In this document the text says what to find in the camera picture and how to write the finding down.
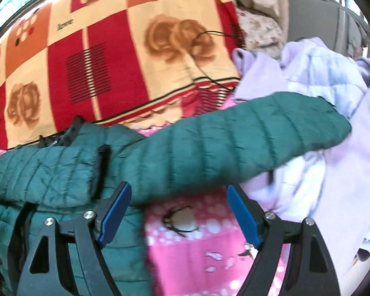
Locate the pink floral bed sheet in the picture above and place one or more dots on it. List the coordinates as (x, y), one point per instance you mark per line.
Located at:
(193, 245)

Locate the green quilted puffer jacket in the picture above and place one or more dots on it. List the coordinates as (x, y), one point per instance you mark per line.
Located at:
(65, 175)

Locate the red orange patterned blanket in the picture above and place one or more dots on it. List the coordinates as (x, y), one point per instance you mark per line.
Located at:
(141, 63)

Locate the lavender puffer jacket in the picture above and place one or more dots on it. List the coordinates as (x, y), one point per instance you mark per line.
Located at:
(330, 186)

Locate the floral white pillow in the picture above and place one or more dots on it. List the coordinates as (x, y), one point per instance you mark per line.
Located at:
(260, 32)

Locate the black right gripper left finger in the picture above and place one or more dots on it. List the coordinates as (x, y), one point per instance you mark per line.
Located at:
(48, 269)

